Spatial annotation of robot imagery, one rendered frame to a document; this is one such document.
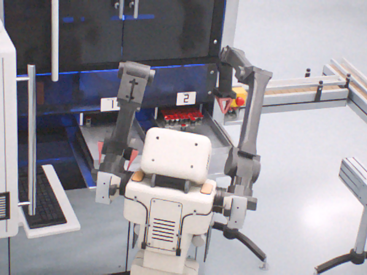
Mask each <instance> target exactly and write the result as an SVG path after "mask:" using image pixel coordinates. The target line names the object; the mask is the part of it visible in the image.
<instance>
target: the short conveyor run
mask: <svg viewBox="0 0 367 275"><path fill-rule="evenodd" d="M306 71H307V72H306V73H305V78H297V79H279V80H269V82H268V84H267V86H266V91H265V97H264V101H263V108H261V114H270V113H278V112H293V111H301V110H309V109H324V108H332V107H346V102H347V97H348V96H349V90H348V89H345V88H344V86H343V85H345V84H346V81H345V80H344V81H338V80H337V79H339V75H334V76H324V77H310V75H311V73H310V71H311V69H309V68H307V69H306ZM235 85H241V86H242V88H244V90H245V91H246V92H247V94H246V101H245V106H240V109H242V110H243V111H244V112H245V107H246V103H247V96H248V91H249V86H248V85H244V84H241V83H239V80H238V82H237V83H232V86H235Z"/></svg>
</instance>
